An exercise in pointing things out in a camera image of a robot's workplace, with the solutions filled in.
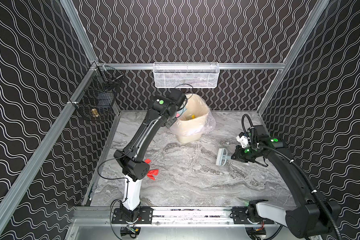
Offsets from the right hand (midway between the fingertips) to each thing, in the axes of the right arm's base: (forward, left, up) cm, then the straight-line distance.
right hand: (233, 157), depth 77 cm
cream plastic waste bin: (+18, +22, +4) cm, 29 cm away
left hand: (+14, +35, +16) cm, 41 cm away
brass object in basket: (+19, +75, +14) cm, 79 cm away
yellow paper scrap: (+35, +20, -6) cm, 41 cm away
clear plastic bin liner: (+20, +10, +4) cm, 23 cm away
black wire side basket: (+33, +79, +13) cm, 87 cm away
